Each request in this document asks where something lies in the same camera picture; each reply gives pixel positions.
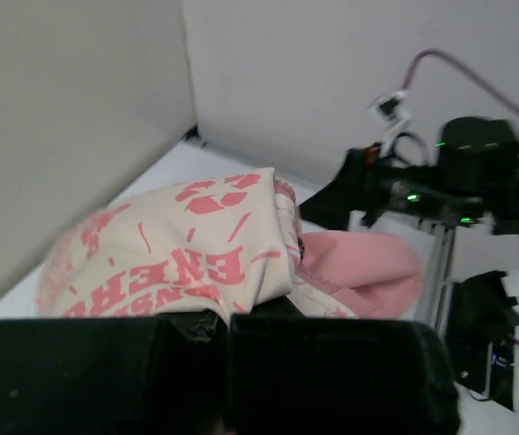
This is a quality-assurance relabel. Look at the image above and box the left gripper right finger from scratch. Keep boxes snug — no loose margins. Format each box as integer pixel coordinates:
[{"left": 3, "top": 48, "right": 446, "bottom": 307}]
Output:
[{"left": 225, "top": 313, "right": 461, "bottom": 434}]

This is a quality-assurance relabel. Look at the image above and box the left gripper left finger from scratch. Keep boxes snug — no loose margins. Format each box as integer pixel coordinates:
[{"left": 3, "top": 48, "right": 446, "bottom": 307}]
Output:
[{"left": 0, "top": 314, "right": 226, "bottom": 434}]

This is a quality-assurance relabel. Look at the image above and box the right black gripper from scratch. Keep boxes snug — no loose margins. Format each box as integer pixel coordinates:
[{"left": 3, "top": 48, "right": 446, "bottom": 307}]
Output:
[{"left": 299, "top": 146, "right": 485, "bottom": 229}]

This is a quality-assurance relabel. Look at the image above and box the pink and cream jacket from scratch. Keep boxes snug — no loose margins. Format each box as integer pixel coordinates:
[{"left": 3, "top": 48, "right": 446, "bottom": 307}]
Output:
[{"left": 35, "top": 168, "right": 423, "bottom": 320}]

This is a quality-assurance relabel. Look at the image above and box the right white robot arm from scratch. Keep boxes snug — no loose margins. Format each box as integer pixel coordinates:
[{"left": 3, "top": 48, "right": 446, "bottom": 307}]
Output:
[{"left": 300, "top": 117, "right": 519, "bottom": 408}]

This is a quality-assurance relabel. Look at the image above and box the right aluminium rail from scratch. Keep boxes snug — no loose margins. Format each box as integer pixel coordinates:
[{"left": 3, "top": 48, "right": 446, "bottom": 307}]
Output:
[{"left": 414, "top": 221, "right": 456, "bottom": 339}]

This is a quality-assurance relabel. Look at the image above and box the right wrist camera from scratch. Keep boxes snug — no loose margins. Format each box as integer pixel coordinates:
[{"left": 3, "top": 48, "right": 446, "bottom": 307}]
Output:
[{"left": 367, "top": 90, "right": 412, "bottom": 137}]

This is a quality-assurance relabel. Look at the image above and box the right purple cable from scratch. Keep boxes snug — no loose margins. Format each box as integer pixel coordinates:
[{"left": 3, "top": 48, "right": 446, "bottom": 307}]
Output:
[{"left": 401, "top": 48, "right": 519, "bottom": 137}]

